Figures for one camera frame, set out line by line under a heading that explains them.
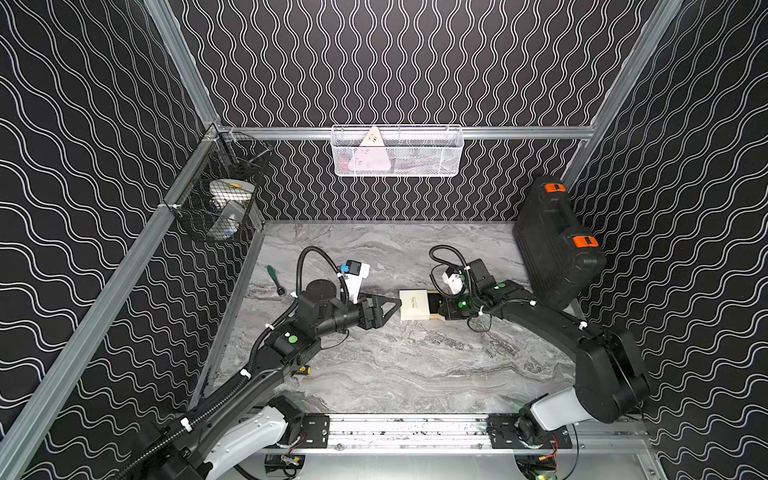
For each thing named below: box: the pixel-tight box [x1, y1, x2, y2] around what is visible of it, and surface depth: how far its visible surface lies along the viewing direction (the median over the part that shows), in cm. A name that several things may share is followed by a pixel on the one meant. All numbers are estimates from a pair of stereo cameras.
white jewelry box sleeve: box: [399, 290, 430, 320], surface depth 96 cm
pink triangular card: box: [348, 126, 391, 171], surface depth 91 cm
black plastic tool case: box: [512, 176, 607, 309], surface depth 88 cm
